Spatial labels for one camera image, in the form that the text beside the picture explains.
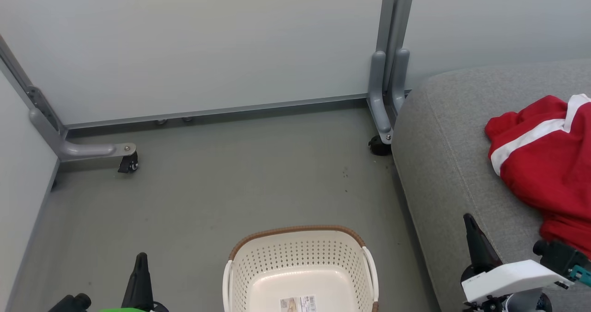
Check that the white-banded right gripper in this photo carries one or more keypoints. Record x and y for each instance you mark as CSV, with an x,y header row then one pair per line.
x,y
512,277

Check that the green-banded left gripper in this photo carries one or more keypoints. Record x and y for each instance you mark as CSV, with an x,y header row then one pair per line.
x,y
122,309

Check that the red and white garment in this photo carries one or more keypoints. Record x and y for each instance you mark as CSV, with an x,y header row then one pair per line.
x,y
549,173

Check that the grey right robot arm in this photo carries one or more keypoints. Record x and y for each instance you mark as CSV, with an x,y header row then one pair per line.
x,y
528,302

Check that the cream perforated laundry basket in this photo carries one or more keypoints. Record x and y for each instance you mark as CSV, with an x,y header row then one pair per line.
x,y
300,256

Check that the grey fabric sofa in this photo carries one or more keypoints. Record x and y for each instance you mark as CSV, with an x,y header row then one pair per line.
x,y
443,187

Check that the black caster wheel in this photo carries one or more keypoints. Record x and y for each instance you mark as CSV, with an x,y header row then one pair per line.
x,y
128,163
379,146

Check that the grey curved partition foot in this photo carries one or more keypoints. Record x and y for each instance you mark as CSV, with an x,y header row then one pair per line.
x,y
87,150

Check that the paper barcode label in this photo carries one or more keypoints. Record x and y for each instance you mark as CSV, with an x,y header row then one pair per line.
x,y
298,304

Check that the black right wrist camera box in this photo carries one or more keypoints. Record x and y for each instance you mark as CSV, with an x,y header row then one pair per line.
x,y
556,256

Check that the teal right camera connector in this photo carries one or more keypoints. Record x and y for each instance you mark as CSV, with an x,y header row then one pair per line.
x,y
582,276

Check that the grey partition bottom rail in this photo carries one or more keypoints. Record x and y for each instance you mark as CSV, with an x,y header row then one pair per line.
x,y
208,111

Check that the grey slanted partition post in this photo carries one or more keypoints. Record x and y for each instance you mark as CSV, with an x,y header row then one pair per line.
x,y
39,102

